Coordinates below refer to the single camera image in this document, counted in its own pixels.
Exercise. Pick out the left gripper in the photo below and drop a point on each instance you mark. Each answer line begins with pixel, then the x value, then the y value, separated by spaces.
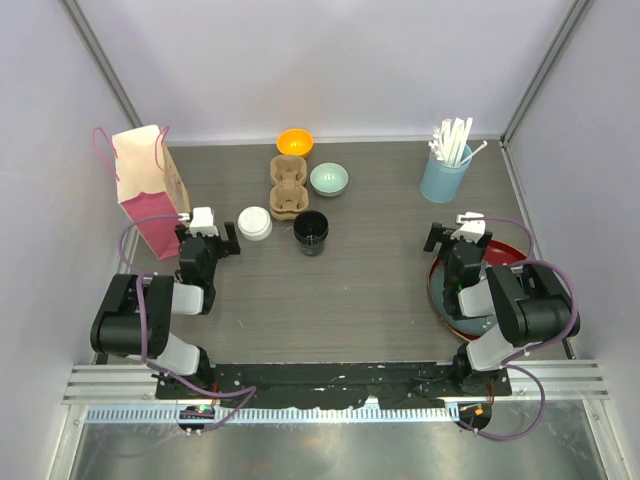
pixel 229 246

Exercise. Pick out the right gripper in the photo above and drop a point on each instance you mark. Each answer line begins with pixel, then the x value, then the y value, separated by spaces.
pixel 436 235

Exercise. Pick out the white cup lid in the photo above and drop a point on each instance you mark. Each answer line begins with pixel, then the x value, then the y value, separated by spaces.
pixel 255 223

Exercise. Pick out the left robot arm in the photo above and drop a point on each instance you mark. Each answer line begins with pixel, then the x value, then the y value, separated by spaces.
pixel 134 318

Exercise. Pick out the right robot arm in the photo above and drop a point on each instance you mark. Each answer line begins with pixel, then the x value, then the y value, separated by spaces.
pixel 500 301

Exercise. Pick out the black paper coffee cup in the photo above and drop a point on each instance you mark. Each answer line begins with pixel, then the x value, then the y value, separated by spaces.
pixel 311 230

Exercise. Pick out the blue straw holder cup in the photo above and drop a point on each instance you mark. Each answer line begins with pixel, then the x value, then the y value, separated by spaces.
pixel 440 182

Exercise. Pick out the red round tray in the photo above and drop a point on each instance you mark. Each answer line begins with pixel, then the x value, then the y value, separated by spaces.
pixel 497 253

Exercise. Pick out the cardboard cup carrier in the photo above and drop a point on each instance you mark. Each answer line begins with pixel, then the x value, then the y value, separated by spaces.
pixel 288 197

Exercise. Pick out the white wrapped straws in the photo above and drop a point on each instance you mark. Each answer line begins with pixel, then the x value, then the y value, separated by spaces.
pixel 449 141

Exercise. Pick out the blue plate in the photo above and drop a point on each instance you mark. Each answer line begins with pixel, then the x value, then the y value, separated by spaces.
pixel 467 328

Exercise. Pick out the pink paper gift bag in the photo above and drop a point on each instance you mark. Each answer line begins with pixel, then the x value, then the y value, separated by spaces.
pixel 149 187

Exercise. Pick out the light green bowl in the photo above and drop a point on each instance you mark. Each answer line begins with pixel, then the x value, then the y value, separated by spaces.
pixel 329 179

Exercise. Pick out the orange bowl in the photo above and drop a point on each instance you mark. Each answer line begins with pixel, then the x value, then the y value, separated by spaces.
pixel 295 141

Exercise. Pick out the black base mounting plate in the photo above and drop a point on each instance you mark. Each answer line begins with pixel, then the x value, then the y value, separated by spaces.
pixel 330 382

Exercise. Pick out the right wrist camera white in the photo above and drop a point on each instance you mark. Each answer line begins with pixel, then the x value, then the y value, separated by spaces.
pixel 471 227

